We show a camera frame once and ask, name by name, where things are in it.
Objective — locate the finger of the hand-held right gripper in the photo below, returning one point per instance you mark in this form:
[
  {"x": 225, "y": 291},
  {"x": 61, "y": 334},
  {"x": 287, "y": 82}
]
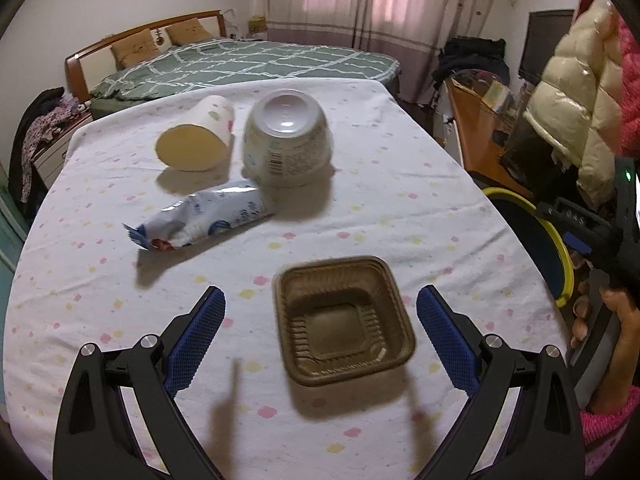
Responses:
[{"x": 576, "y": 244}]

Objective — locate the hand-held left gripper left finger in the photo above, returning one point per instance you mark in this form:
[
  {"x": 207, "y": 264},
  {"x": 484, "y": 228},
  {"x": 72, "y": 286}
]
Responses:
[{"x": 195, "y": 345}]

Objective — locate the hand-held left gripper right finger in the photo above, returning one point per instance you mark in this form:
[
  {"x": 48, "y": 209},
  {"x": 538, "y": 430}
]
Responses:
[{"x": 450, "y": 345}]

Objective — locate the yellow rimmed trash bin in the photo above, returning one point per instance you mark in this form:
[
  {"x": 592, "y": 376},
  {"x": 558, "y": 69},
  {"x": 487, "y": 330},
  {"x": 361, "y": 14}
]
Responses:
[{"x": 530, "y": 240}]

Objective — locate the brown plastic tray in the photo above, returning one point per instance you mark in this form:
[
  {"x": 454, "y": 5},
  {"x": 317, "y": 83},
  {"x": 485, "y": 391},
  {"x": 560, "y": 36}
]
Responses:
[{"x": 345, "y": 320}]

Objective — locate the white blue snack wrapper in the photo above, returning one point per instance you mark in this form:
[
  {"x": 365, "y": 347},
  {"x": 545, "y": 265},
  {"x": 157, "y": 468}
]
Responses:
[{"x": 210, "y": 215}]

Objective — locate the white instant noodle bowl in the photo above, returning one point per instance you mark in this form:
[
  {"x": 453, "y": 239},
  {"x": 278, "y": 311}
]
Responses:
[{"x": 285, "y": 150}]

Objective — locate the white dotted paper cup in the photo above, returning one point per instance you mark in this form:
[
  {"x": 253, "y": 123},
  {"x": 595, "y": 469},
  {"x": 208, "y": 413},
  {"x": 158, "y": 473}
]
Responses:
[{"x": 210, "y": 120}]

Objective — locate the person's right forearm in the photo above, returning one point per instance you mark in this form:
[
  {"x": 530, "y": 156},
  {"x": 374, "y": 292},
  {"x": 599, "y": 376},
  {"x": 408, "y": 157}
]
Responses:
[{"x": 615, "y": 435}]

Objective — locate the person's right hand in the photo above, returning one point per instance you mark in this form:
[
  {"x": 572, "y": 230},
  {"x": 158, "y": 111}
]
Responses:
[{"x": 625, "y": 340}]

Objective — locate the cream puffer jacket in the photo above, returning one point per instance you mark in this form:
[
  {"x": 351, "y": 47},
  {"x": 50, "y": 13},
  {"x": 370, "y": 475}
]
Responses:
[{"x": 575, "y": 100}]

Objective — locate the wooden desk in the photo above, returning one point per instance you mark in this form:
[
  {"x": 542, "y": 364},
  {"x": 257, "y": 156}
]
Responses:
[{"x": 475, "y": 130}]

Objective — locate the white dotted tablecloth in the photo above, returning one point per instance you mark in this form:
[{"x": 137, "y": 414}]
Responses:
[{"x": 400, "y": 200}]

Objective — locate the yellow green box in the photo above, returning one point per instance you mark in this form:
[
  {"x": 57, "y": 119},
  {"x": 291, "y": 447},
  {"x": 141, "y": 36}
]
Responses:
[{"x": 496, "y": 95}]

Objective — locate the red dotted puffer jacket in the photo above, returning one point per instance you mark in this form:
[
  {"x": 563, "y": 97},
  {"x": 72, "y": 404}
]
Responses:
[{"x": 630, "y": 60}]

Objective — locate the black flat television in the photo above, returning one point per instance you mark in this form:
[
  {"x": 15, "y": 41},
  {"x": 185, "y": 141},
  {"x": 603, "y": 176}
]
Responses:
[{"x": 545, "y": 45}]

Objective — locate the dark clothes pile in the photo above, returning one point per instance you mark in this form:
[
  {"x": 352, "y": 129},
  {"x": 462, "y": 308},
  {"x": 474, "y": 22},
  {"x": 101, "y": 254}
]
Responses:
[{"x": 470, "y": 60}]

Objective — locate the pale green wardrobe sliding door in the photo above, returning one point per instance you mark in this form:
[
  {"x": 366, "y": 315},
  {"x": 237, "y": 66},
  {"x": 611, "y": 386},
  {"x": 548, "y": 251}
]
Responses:
[{"x": 7, "y": 240}]

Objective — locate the white nightstand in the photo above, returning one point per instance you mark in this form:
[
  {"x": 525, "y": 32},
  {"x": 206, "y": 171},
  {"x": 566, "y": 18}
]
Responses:
[{"x": 55, "y": 155}]

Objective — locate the floral patterned cloth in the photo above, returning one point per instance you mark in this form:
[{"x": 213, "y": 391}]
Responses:
[{"x": 47, "y": 125}]

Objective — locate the pink white curtain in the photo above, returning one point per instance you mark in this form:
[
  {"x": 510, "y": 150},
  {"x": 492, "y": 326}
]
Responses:
[
  {"x": 310, "y": 0},
  {"x": 430, "y": 10}
]

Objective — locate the green checked duvet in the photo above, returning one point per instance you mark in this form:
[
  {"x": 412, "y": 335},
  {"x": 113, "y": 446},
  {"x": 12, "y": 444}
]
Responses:
[{"x": 260, "y": 65}]

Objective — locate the wooden bed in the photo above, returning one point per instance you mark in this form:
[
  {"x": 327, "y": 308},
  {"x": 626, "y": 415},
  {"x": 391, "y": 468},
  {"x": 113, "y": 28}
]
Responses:
[{"x": 85, "y": 65}]

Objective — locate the brown bear pillow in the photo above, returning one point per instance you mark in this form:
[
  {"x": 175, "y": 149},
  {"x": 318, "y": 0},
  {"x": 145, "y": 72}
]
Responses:
[
  {"x": 190, "y": 32},
  {"x": 135, "y": 50}
]

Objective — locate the small cardboard box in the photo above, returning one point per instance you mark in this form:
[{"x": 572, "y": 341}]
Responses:
[{"x": 256, "y": 26}]

